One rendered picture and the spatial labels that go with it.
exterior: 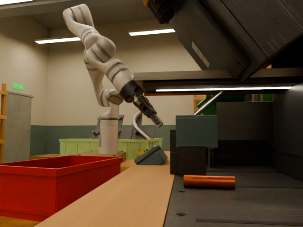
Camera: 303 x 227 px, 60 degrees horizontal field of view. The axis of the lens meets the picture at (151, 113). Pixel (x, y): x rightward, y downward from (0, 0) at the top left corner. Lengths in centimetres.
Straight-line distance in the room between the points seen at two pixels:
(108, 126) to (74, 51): 824
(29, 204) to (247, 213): 50
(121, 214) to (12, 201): 43
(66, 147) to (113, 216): 151
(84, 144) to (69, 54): 790
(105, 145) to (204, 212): 102
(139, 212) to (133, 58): 830
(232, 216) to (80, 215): 18
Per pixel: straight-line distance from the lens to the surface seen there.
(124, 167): 120
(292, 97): 65
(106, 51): 89
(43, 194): 66
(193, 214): 35
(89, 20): 117
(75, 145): 180
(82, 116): 894
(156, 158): 83
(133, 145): 163
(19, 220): 71
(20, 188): 71
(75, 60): 939
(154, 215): 34
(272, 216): 37
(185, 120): 61
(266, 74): 58
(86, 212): 36
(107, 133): 133
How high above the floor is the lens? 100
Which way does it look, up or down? 4 degrees up
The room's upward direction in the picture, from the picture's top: straight up
